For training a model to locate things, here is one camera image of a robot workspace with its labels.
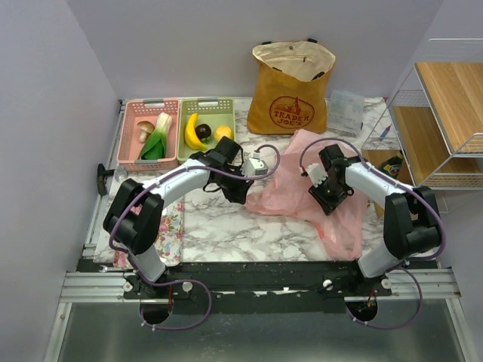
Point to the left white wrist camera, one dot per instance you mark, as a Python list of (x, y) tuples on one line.
[(254, 166)]

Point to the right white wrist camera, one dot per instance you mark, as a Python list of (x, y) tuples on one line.
[(315, 172)]

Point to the yellow lemon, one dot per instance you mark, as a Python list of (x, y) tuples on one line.
[(223, 131)]

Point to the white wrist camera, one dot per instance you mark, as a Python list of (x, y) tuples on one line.
[(315, 172), (254, 166)]

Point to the white wire wooden shelf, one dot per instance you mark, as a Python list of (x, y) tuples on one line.
[(436, 117)]

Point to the blue pen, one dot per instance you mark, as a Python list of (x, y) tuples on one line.
[(385, 132)]

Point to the pink plastic grocery bag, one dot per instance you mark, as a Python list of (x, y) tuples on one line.
[(287, 194)]

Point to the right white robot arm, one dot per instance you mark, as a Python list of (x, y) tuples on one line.
[(411, 222)]

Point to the dark brown round fruit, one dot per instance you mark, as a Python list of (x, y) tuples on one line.
[(203, 132)]

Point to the green plastic basket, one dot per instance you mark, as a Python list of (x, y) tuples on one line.
[(214, 112)]

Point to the clear plastic box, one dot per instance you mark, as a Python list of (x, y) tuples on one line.
[(345, 112)]

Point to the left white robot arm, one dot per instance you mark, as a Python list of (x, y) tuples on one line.
[(135, 215)]

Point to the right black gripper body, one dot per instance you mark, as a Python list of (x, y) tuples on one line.
[(329, 194)]

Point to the brown toy mushroom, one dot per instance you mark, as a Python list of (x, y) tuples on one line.
[(146, 128)]

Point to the yellow banana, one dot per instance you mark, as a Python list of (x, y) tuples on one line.
[(191, 139)]

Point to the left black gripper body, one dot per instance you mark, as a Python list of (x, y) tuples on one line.
[(233, 186)]

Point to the floral tray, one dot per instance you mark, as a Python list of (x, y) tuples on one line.
[(169, 241)]

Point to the green glass bottle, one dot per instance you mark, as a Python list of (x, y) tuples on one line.
[(392, 166)]

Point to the pink plastic basket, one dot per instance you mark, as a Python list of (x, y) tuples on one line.
[(129, 145)]

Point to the green leek vegetable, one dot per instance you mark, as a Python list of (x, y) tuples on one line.
[(156, 144)]

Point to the yellow Trader Joe's tote bag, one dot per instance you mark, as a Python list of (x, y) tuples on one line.
[(291, 87)]

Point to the black mounting rail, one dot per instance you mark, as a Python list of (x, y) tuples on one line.
[(234, 287)]

